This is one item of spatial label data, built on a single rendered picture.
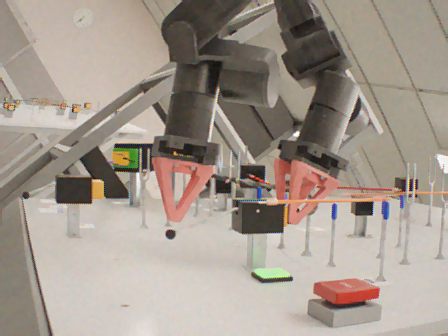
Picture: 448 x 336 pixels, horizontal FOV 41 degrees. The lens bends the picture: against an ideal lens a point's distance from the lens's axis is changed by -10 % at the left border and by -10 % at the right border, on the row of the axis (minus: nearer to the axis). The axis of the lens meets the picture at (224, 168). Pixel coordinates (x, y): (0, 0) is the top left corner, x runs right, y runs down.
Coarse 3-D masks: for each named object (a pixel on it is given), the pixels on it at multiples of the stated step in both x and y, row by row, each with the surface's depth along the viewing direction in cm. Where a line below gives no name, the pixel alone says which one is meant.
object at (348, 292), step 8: (336, 280) 62; (344, 280) 62; (352, 280) 62; (360, 280) 62; (320, 288) 60; (328, 288) 59; (336, 288) 59; (344, 288) 59; (352, 288) 59; (360, 288) 59; (368, 288) 59; (376, 288) 59; (320, 296) 60; (328, 296) 59; (336, 296) 57; (344, 296) 57; (352, 296) 58; (360, 296) 58; (368, 296) 58; (376, 296) 59; (336, 304) 59; (344, 304) 59; (352, 304) 59; (360, 304) 59
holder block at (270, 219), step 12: (240, 204) 82; (252, 204) 82; (264, 204) 82; (276, 204) 82; (240, 216) 82; (252, 216) 82; (264, 216) 82; (276, 216) 83; (240, 228) 82; (252, 228) 82; (264, 228) 82; (276, 228) 83
